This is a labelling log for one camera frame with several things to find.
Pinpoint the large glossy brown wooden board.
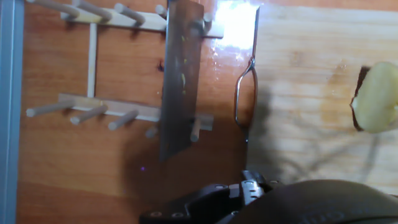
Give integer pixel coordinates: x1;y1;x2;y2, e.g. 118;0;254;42
15;0;398;224

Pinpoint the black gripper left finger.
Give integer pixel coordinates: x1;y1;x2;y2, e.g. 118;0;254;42
139;179;266;224

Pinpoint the half potato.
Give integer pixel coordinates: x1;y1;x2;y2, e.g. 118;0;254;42
350;61;398;134

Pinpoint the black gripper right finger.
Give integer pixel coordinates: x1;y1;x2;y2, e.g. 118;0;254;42
241;170;282;190

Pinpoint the wooden cutting board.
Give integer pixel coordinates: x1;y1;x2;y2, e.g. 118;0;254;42
234;4;398;197

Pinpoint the steel cleaver knife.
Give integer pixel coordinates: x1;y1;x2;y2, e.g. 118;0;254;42
159;0;205;162

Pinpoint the wooden peg dish rack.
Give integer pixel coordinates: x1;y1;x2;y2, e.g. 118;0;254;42
25;0;225;143

